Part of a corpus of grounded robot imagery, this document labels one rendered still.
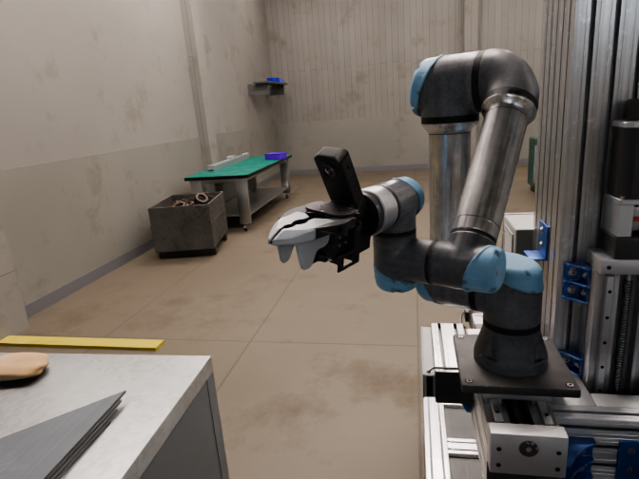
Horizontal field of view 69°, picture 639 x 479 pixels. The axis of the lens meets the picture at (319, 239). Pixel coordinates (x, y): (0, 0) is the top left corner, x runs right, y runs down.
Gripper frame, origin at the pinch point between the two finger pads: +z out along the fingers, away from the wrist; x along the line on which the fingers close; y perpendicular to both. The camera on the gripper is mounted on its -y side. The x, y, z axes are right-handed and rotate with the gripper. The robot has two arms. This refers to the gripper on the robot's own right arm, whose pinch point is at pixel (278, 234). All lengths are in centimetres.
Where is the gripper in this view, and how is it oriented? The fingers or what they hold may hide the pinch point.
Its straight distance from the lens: 57.1
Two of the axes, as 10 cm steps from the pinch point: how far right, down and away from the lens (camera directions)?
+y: -0.3, 9.4, 3.5
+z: -6.0, 2.6, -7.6
